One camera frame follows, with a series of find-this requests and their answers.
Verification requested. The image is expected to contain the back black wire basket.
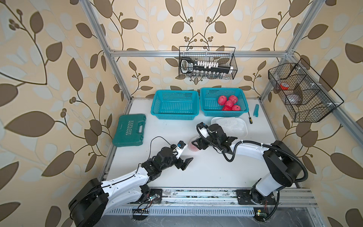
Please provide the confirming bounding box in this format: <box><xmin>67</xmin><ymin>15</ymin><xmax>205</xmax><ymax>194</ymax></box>
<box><xmin>178</xmin><ymin>46</ymin><xmax>238</xmax><ymax>80</ymax></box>

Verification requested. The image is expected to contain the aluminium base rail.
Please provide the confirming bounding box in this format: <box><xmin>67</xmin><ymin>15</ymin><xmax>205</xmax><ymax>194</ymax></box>
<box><xmin>150</xmin><ymin>187</ymin><xmax>318</xmax><ymax>208</ymax></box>

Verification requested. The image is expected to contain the left teal plastic basket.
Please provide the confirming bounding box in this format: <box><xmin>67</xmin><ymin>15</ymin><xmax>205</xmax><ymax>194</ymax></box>
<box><xmin>150</xmin><ymin>90</ymin><xmax>199</xmax><ymax>120</ymax></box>

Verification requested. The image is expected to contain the black white tool set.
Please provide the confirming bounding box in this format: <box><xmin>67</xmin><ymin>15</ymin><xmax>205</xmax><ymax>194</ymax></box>
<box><xmin>179</xmin><ymin>58</ymin><xmax>234</xmax><ymax>74</ymax></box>

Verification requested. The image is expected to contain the white plastic tub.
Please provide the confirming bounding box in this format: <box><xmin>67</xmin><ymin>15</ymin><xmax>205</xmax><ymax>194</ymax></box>
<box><xmin>211</xmin><ymin>117</ymin><xmax>248</xmax><ymax>138</ymax></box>

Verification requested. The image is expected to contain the row of glass vials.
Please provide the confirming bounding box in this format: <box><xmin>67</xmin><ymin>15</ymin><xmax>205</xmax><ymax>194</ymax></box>
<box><xmin>190</xmin><ymin>71</ymin><xmax>234</xmax><ymax>80</ymax></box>

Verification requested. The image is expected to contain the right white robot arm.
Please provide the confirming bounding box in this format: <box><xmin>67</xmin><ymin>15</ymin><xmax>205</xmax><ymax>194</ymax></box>
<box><xmin>192</xmin><ymin>123</ymin><xmax>308</xmax><ymax>198</ymax></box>

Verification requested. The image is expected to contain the teal plastic basket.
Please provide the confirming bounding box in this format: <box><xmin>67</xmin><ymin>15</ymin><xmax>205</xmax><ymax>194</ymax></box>
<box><xmin>150</xmin><ymin>90</ymin><xmax>199</xmax><ymax>120</ymax></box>
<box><xmin>199</xmin><ymin>88</ymin><xmax>249</xmax><ymax>117</ymax></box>

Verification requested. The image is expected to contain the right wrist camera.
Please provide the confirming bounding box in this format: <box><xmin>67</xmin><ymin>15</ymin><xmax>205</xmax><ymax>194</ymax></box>
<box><xmin>197</xmin><ymin>123</ymin><xmax>209</xmax><ymax>138</ymax></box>

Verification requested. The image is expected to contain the green plastic tool case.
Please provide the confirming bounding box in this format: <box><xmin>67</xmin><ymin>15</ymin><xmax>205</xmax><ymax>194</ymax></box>
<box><xmin>112</xmin><ymin>114</ymin><xmax>147</xmax><ymax>147</ymax></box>

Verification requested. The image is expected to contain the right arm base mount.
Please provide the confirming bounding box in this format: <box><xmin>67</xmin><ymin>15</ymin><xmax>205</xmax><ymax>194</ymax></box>
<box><xmin>235</xmin><ymin>189</ymin><xmax>277</xmax><ymax>206</ymax></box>

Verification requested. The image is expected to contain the right teal plastic basket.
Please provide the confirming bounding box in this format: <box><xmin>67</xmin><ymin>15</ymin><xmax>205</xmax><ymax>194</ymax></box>
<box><xmin>199</xmin><ymin>88</ymin><xmax>249</xmax><ymax>117</ymax></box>

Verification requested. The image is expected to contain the side black wire basket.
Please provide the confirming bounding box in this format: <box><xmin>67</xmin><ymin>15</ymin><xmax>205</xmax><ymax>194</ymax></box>
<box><xmin>268</xmin><ymin>58</ymin><xmax>344</xmax><ymax>123</ymax></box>

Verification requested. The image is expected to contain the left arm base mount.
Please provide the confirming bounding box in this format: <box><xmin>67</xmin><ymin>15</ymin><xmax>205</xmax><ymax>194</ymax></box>
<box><xmin>137</xmin><ymin>188</ymin><xmax>163</xmax><ymax>204</ymax></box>

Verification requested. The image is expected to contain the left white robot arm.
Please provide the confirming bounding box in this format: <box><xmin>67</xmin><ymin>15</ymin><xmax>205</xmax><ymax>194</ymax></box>
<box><xmin>68</xmin><ymin>141</ymin><xmax>192</xmax><ymax>227</ymax></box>

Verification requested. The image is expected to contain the red tape roll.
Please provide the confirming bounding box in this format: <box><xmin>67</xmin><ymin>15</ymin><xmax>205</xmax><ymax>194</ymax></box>
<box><xmin>279</xmin><ymin>82</ymin><xmax>290</xmax><ymax>90</ymax></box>

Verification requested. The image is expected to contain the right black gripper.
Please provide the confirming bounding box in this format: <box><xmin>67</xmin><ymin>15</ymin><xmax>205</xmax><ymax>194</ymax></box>
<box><xmin>191</xmin><ymin>133</ymin><xmax>220</xmax><ymax>149</ymax></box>

